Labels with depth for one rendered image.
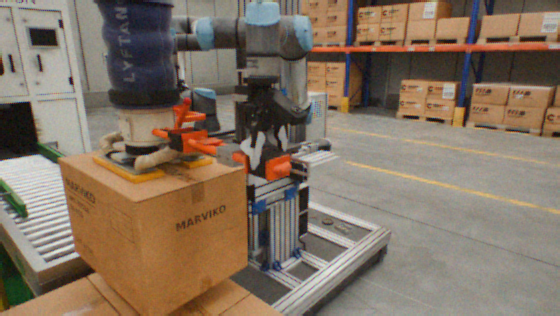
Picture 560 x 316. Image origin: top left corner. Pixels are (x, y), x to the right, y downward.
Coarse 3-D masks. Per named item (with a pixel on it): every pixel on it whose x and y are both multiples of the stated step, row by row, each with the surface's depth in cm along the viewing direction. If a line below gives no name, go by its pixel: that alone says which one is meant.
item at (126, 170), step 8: (112, 152) 122; (96, 160) 124; (104, 160) 121; (112, 160) 120; (112, 168) 115; (120, 168) 113; (128, 168) 112; (152, 168) 112; (128, 176) 107; (136, 176) 106; (144, 176) 107; (152, 176) 109; (160, 176) 111
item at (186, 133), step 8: (184, 128) 108; (192, 128) 110; (168, 136) 104; (176, 136) 101; (184, 136) 100; (192, 136) 102; (200, 136) 104; (176, 144) 103; (184, 144) 100; (184, 152) 101
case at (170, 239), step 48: (96, 192) 111; (144, 192) 99; (192, 192) 106; (240, 192) 122; (96, 240) 121; (144, 240) 97; (192, 240) 110; (240, 240) 127; (144, 288) 101; (192, 288) 114
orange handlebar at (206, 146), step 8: (176, 112) 155; (192, 112) 147; (184, 120) 136; (192, 120) 138; (200, 120) 141; (168, 128) 116; (160, 136) 112; (192, 144) 99; (200, 144) 97; (208, 144) 95; (216, 144) 98; (224, 144) 96; (208, 152) 95; (216, 152) 92; (240, 160) 85; (280, 168) 78; (288, 168) 79
